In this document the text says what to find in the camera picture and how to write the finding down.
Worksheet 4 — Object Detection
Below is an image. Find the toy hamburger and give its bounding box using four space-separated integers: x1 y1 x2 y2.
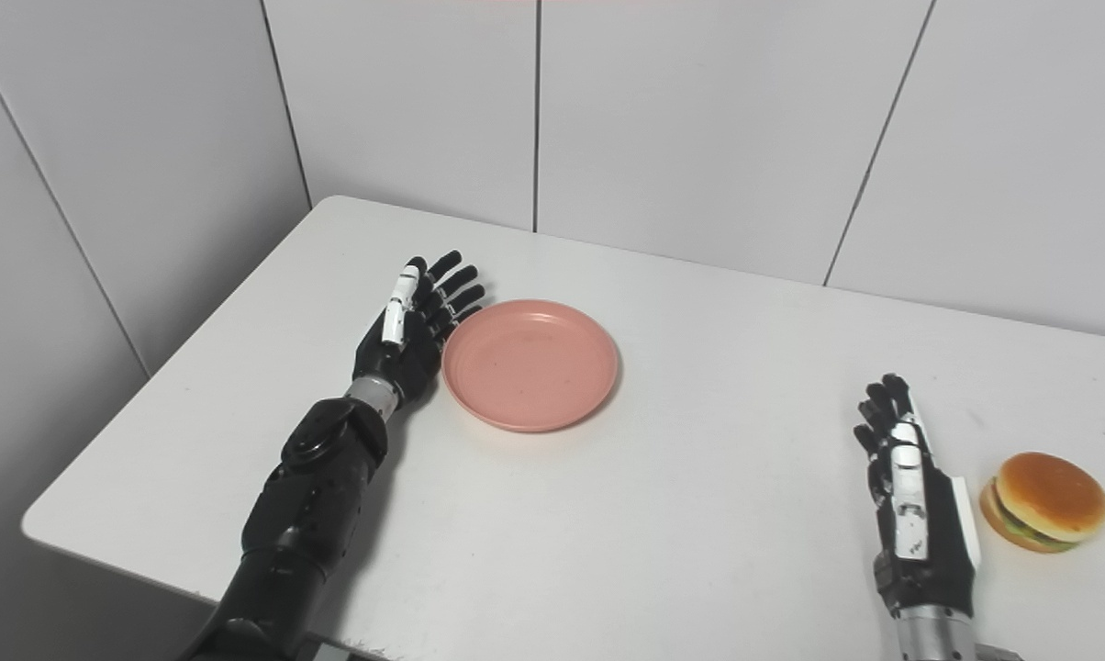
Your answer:
979 452 1105 554

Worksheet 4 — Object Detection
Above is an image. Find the black and white right hand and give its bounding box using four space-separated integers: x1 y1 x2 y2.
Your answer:
853 373 983 622

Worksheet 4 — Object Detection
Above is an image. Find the black and white left hand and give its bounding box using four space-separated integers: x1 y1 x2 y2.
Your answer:
352 250 486 410

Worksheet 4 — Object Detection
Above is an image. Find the pink round plate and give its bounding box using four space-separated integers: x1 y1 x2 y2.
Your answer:
441 299 620 433

